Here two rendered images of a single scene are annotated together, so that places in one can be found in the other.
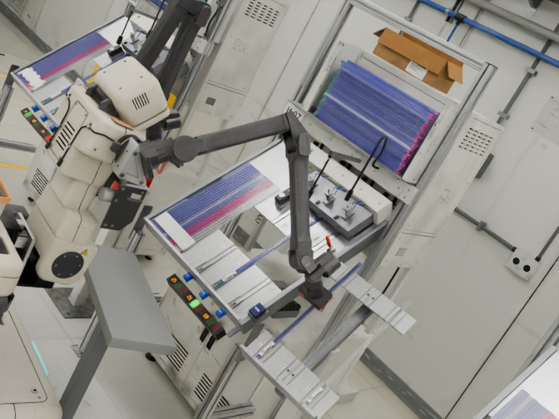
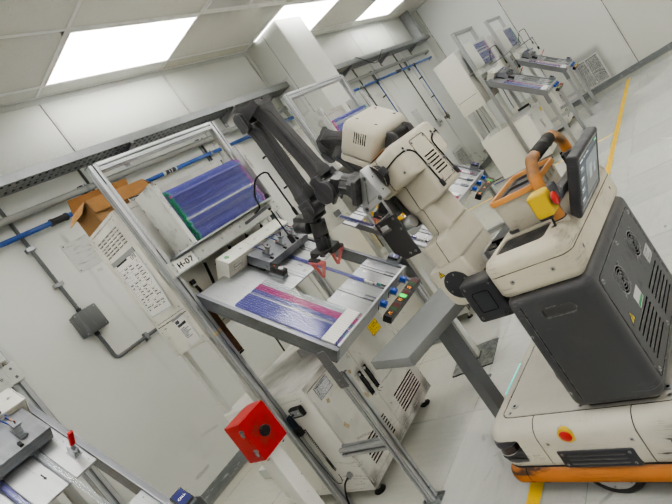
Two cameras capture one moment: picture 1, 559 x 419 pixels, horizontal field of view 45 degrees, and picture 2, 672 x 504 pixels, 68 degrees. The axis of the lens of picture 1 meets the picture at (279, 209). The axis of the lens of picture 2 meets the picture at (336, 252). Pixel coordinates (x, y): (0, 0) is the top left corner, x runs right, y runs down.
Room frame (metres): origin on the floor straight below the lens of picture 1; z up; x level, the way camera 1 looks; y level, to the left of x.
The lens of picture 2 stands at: (2.27, 2.31, 1.23)
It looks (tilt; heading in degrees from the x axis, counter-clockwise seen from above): 6 degrees down; 273
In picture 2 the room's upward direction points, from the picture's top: 36 degrees counter-clockwise
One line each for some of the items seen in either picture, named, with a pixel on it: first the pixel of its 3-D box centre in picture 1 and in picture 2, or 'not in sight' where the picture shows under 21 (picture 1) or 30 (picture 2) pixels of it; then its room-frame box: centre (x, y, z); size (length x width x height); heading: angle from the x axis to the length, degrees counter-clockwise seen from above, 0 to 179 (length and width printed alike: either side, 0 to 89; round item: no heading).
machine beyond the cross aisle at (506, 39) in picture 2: not in sight; (520, 78); (-1.06, -5.30, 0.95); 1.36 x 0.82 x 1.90; 142
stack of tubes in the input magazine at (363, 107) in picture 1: (377, 116); (213, 200); (2.75, -0.17, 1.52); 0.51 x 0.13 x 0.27; 52
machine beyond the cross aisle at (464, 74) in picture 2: not in sight; (496, 99); (-0.16, -4.16, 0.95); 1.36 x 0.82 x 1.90; 142
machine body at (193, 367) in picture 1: (253, 342); (334, 404); (2.88, -0.19, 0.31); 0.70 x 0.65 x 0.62; 52
